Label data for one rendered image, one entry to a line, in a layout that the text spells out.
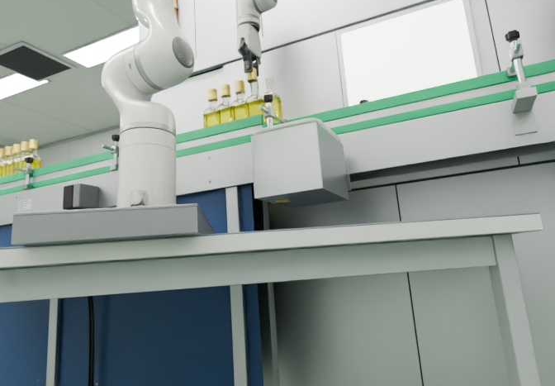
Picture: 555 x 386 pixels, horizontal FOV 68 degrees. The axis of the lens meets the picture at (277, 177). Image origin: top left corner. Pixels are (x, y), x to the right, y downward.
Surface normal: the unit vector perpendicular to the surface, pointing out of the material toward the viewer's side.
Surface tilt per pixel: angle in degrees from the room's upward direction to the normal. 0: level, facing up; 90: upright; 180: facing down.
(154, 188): 88
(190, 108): 90
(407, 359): 90
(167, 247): 90
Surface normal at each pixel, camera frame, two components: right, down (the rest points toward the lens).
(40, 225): 0.06, -0.22
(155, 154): 0.56, -0.25
